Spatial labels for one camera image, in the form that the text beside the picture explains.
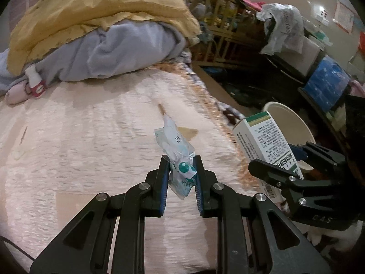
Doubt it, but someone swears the white pill bottle red label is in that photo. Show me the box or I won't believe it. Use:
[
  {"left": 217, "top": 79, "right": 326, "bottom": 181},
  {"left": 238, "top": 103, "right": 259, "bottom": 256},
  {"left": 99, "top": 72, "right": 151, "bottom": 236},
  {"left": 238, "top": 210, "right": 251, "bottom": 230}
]
[{"left": 24, "top": 67, "right": 46, "bottom": 99}]

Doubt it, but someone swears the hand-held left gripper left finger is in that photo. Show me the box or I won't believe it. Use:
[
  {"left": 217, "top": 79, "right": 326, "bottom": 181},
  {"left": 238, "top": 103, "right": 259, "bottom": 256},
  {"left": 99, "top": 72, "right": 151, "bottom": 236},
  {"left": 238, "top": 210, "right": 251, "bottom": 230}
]
[{"left": 30, "top": 155, "right": 171, "bottom": 274}]

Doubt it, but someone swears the blue plastic package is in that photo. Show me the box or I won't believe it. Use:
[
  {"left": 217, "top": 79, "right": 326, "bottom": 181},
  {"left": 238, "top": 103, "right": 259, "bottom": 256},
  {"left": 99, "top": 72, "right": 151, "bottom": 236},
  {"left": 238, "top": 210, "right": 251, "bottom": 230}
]
[{"left": 303, "top": 55, "right": 352, "bottom": 112}]

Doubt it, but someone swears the white wall switch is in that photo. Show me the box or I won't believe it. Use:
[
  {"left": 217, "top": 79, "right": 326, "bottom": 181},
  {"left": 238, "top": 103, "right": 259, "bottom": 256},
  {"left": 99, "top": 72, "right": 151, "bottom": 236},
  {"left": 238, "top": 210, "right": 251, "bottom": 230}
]
[{"left": 316, "top": 5, "right": 330, "bottom": 26}]

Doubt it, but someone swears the large white box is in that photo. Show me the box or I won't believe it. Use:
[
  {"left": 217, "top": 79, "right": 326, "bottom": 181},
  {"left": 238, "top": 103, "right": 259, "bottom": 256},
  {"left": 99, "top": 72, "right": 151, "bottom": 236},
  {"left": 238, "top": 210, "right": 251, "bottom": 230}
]
[{"left": 281, "top": 34, "right": 328, "bottom": 76}]

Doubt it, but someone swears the white plastic bag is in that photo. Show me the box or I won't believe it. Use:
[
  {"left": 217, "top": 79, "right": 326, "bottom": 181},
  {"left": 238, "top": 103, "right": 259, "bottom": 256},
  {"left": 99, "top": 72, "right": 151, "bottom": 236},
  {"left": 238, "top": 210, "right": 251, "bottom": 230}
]
[{"left": 256, "top": 2, "right": 307, "bottom": 56}]

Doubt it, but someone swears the clear tissue packet wrapper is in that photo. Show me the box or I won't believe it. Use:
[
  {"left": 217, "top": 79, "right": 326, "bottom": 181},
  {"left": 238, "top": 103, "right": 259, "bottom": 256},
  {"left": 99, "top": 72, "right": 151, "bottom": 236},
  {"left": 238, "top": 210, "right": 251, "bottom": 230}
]
[{"left": 155, "top": 115, "right": 197, "bottom": 200}]

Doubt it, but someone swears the white round trash bin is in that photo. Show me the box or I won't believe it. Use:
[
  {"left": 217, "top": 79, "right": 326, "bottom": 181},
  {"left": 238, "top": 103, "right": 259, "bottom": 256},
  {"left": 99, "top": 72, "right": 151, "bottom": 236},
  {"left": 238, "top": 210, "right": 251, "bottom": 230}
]
[{"left": 262, "top": 101, "right": 318, "bottom": 177}]

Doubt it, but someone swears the wooden baby crib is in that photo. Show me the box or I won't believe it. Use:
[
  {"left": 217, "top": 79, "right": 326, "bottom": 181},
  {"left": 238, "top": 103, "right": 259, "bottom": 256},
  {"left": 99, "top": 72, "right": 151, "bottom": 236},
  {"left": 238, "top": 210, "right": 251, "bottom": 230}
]
[{"left": 174, "top": 0, "right": 269, "bottom": 69}]

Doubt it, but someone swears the black cable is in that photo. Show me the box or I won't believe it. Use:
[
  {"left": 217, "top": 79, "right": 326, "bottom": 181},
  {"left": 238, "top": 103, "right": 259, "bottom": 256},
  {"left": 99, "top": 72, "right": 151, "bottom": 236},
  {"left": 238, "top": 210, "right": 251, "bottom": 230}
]
[{"left": 0, "top": 234, "right": 36, "bottom": 263}]

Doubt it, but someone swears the wall poster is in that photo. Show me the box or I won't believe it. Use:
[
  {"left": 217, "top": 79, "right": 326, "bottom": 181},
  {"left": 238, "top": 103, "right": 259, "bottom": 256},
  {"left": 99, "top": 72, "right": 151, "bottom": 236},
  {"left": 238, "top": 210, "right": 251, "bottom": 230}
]
[{"left": 334, "top": 0, "right": 355, "bottom": 34}]

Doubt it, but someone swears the wooden bed frame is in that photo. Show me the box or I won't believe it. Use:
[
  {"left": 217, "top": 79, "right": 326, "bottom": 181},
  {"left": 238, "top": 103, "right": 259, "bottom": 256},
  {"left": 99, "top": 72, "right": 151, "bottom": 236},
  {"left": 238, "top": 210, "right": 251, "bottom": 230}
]
[{"left": 192, "top": 64, "right": 243, "bottom": 109}]

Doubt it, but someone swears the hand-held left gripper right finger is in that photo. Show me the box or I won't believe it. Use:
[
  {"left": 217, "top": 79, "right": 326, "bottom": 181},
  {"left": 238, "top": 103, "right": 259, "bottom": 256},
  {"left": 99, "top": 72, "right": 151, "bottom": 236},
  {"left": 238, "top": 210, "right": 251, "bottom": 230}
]
[{"left": 192, "top": 155, "right": 326, "bottom": 274}]

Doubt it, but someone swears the grey-blue blanket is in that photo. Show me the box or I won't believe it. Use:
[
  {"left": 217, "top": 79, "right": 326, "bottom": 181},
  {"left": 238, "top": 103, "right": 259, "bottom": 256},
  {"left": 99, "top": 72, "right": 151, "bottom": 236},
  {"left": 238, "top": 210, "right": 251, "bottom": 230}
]
[{"left": 0, "top": 20, "right": 189, "bottom": 90}]

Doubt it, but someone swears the yellow ruffled pillow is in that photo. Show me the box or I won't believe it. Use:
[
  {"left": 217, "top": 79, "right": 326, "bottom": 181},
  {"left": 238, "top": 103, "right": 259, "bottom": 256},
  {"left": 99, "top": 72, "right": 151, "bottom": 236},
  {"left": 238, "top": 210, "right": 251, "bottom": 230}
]
[{"left": 7, "top": 0, "right": 201, "bottom": 73}]

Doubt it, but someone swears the white box green stripe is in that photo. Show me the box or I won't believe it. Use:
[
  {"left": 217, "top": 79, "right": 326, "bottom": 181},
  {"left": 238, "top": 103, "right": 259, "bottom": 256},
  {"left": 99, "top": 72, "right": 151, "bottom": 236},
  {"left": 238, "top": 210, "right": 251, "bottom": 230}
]
[{"left": 232, "top": 111, "right": 305, "bottom": 204}]

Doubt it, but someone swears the floral patterned bed sheet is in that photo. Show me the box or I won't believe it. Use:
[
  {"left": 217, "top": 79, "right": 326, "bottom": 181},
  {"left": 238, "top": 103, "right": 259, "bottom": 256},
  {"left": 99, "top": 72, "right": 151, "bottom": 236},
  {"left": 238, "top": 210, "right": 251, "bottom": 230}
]
[{"left": 171, "top": 48, "right": 248, "bottom": 137}]

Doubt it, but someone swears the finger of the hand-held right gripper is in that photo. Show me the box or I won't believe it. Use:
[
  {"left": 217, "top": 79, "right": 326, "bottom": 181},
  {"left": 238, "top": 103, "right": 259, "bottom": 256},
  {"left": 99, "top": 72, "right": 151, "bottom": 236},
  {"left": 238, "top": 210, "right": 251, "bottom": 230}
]
[
  {"left": 248, "top": 158, "right": 304, "bottom": 190},
  {"left": 290, "top": 142, "right": 347, "bottom": 174}
]

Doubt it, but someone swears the pink object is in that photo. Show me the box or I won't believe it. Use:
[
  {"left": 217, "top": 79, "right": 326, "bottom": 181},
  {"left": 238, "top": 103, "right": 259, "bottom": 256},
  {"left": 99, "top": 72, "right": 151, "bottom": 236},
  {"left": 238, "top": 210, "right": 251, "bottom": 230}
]
[{"left": 350, "top": 80, "right": 365, "bottom": 97}]

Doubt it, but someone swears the pink thermos bottle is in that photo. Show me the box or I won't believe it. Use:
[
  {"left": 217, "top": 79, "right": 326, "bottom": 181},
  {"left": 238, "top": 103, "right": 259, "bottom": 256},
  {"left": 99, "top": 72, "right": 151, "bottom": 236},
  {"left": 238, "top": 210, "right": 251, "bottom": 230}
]
[{"left": 5, "top": 81, "right": 32, "bottom": 105}]

